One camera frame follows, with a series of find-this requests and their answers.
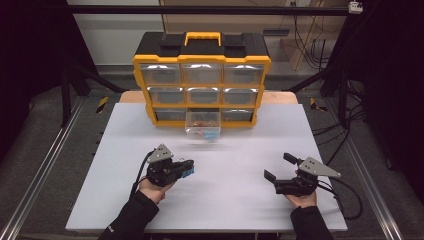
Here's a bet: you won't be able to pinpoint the yellow black drawer organizer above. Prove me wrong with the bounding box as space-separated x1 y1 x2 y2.
132 31 272 129

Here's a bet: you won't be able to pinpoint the small white device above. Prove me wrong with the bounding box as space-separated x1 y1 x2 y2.
348 1 364 14

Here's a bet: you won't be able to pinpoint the white table sheet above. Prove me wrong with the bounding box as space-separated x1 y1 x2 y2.
65 102 348 233

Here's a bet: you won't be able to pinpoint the pink binder clip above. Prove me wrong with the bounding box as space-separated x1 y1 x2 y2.
194 121 210 138

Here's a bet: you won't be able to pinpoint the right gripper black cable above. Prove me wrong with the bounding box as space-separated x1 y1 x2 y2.
314 176 364 221

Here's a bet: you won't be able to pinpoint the black curtain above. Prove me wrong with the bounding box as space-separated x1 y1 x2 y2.
333 0 424 188
0 0 98 151

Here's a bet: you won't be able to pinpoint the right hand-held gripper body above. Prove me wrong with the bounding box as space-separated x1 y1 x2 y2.
273 157 342 197

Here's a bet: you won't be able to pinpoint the black metal stand frame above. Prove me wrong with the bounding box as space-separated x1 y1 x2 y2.
61 63 126 128
288 66 349 129

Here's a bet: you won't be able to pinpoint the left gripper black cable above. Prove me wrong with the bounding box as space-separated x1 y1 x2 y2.
131 150 156 198

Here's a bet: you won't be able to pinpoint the aluminium floor rail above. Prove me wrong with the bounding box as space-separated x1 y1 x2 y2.
0 96 86 240
324 98 406 240

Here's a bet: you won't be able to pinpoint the person's left hand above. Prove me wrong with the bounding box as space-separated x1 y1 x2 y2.
138 178 176 205

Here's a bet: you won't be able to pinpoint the hanging black cables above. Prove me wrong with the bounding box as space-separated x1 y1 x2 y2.
292 13 334 71

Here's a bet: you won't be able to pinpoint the person's right hand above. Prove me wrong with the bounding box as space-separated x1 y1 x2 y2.
283 191 318 210

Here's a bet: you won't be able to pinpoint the clear plastic drawer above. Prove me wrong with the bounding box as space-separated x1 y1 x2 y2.
184 109 222 143

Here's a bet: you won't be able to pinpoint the wooden cabinet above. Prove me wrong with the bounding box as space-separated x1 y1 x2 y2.
159 0 349 71

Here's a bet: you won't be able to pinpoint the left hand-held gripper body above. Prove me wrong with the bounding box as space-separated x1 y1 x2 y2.
145 143 184 188

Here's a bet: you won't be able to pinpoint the black metal crossbar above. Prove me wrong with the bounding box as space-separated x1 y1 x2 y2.
66 4 351 17

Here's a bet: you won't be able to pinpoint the black floor cables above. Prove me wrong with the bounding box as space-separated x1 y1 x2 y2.
313 79 368 148

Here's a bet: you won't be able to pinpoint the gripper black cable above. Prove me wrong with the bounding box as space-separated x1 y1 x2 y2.
314 176 364 221
131 150 156 198

